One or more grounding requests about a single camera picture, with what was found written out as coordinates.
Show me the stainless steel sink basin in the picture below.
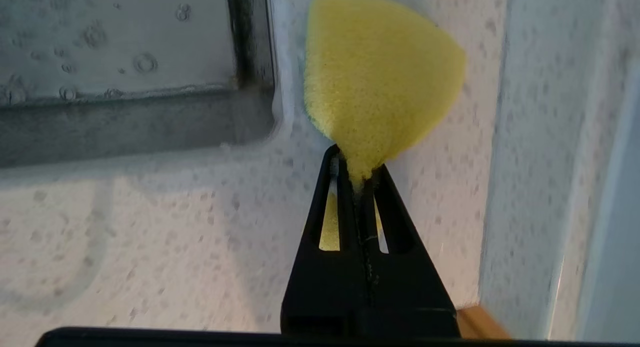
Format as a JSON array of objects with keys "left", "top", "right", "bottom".
[{"left": 0, "top": 0, "right": 277, "bottom": 169}]

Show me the light wooden cabinet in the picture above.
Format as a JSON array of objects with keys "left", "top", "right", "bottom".
[{"left": 456, "top": 306, "right": 512, "bottom": 339}]

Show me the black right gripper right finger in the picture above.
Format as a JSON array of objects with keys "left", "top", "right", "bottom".
[{"left": 361, "top": 164, "right": 461, "bottom": 337}]

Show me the yellow green sponge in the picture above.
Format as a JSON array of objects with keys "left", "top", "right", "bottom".
[{"left": 304, "top": 0, "right": 467, "bottom": 252}]

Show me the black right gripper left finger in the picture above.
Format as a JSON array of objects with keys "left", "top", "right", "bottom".
[{"left": 281, "top": 143, "right": 372, "bottom": 337}]

